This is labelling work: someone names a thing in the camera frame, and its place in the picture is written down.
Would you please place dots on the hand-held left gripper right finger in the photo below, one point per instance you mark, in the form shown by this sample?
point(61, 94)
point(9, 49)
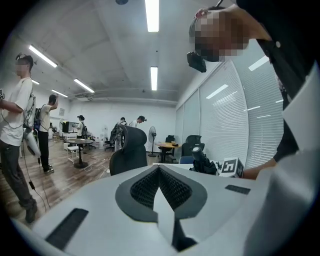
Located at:
point(215, 200)

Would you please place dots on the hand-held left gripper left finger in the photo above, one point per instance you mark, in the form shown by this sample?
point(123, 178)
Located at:
point(100, 212)

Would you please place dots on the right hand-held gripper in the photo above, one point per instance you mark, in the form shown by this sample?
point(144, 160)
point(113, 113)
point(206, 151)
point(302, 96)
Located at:
point(230, 167)

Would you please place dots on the black umbrella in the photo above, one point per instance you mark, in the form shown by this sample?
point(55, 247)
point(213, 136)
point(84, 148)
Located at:
point(202, 165)

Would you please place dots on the person's right forearm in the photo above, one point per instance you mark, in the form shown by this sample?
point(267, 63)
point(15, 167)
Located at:
point(260, 170)

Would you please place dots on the blue plastic chair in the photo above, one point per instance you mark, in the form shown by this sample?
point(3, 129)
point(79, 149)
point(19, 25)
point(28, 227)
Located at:
point(186, 160)

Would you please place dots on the white window blinds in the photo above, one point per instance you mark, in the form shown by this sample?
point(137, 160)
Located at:
point(225, 120)

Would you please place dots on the white table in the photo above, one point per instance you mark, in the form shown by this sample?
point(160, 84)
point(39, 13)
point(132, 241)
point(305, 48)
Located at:
point(175, 165)

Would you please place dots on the round yellow table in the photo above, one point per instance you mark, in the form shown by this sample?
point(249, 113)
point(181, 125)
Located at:
point(167, 145)

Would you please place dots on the white stool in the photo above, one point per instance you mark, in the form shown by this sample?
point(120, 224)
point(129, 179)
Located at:
point(73, 150)

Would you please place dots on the black mesh office chair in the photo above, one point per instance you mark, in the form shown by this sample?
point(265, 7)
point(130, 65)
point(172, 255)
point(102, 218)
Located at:
point(132, 150)

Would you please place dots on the round black table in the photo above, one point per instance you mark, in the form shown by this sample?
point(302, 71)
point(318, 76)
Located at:
point(80, 141)

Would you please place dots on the white water dispenser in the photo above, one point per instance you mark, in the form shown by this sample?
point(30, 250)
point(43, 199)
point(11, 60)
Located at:
point(104, 135)

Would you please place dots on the standing floor fan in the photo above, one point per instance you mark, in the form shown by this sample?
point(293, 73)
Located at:
point(152, 132)

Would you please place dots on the computer monitor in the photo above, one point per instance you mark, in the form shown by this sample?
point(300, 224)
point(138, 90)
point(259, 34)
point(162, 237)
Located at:
point(67, 127)

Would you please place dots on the ceiling light strip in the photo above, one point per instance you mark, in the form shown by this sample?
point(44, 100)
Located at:
point(35, 81)
point(83, 85)
point(42, 55)
point(152, 15)
point(59, 93)
point(154, 78)

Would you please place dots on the person's head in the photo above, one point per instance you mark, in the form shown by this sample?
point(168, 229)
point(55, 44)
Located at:
point(225, 32)

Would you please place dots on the person's black shirt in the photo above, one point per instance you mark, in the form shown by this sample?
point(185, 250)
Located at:
point(295, 37)

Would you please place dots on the grey ceiling dome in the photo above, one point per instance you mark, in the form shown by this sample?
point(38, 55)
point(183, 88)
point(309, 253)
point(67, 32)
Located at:
point(122, 2)

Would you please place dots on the black head-worn camera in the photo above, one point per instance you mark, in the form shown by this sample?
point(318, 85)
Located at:
point(197, 62)

